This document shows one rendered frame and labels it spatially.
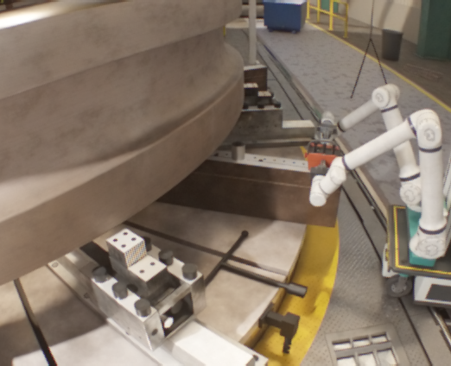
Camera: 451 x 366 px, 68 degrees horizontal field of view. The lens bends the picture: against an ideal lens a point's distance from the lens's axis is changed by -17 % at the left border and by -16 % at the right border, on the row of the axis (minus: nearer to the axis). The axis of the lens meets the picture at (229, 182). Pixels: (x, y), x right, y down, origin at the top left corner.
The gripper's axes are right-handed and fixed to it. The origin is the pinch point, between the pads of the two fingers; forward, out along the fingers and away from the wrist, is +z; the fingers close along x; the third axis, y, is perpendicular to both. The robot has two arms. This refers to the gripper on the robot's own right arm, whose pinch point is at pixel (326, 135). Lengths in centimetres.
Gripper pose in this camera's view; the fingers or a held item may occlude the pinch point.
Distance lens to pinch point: 240.0
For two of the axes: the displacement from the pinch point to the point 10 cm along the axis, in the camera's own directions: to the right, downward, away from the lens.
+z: -2.7, 5.0, -8.2
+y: -0.1, -8.6, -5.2
